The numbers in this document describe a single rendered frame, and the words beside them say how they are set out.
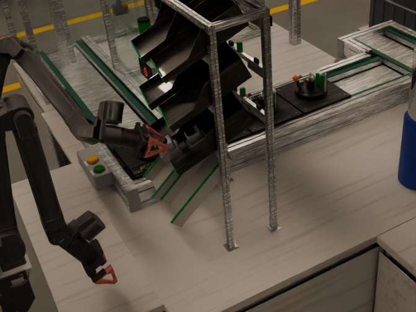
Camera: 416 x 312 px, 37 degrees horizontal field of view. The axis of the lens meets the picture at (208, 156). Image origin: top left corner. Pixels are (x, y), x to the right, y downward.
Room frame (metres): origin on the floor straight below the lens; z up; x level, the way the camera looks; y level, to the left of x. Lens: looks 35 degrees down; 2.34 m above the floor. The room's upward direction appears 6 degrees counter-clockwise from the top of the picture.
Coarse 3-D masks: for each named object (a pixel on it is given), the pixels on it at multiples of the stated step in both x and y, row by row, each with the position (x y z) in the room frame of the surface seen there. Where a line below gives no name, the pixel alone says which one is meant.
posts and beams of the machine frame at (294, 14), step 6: (288, 0) 3.04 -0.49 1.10; (294, 0) 3.00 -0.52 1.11; (300, 0) 3.02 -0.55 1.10; (288, 6) 3.04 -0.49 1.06; (294, 6) 3.00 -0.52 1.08; (300, 6) 3.02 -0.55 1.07; (288, 12) 3.04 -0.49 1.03; (294, 12) 3.00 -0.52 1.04; (300, 12) 3.02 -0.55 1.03; (288, 18) 3.04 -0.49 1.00; (294, 18) 3.00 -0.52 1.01; (300, 18) 3.02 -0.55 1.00; (294, 24) 3.00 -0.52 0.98; (300, 24) 3.02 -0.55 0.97; (294, 30) 3.00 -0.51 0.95; (300, 30) 3.02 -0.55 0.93; (294, 36) 3.00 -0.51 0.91; (300, 36) 3.02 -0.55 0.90; (294, 42) 3.00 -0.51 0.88; (300, 42) 3.02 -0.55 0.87
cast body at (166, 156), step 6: (162, 138) 1.60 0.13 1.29; (168, 138) 1.60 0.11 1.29; (168, 144) 1.58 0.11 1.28; (174, 144) 1.59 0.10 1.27; (180, 144) 1.61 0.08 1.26; (168, 150) 1.58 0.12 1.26; (174, 150) 1.58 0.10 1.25; (180, 150) 1.59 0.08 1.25; (162, 156) 1.58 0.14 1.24; (168, 156) 1.58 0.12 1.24; (174, 156) 1.58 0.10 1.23
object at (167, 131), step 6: (162, 120) 1.81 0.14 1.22; (192, 120) 1.71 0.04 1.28; (150, 126) 1.80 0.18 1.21; (156, 126) 1.81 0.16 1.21; (162, 126) 1.80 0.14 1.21; (186, 126) 1.70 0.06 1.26; (150, 132) 1.80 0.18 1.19; (162, 132) 1.76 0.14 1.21; (168, 132) 1.75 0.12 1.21; (174, 132) 1.73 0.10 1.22; (180, 132) 1.70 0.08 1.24; (156, 138) 1.75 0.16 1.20; (174, 138) 1.69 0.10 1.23
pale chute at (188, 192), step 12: (228, 156) 1.62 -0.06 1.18; (192, 168) 1.68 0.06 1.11; (204, 168) 1.66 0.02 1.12; (216, 168) 1.57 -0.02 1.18; (228, 168) 1.58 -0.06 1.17; (180, 180) 1.67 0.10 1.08; (192, 180) 1.66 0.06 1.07; (204, 180) 1.56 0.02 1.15; (216, 180) 1.57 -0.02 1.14; (168, 192) 1.65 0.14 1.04; (180, 192) 1.66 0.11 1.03; (192, 192) 1.62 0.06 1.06; (204, 192) 1.56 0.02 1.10; (180, 204) 1.61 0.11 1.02; (192, 204) 1.54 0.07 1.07; (180, 216) 1.53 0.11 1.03
